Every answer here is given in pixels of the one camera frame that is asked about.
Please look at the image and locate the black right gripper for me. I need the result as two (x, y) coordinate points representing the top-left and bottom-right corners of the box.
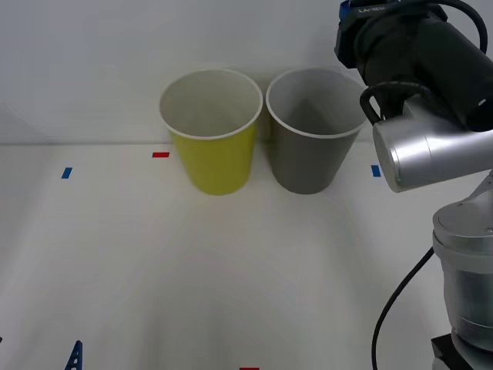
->
(333, 0), (401, 70)

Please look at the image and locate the grey plastic waste bin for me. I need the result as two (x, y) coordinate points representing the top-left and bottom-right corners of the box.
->
(264, 67), (373, 196)

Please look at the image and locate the yellow-green plastic waste bin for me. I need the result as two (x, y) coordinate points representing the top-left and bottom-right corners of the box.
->
(159, 68), (264, 197)

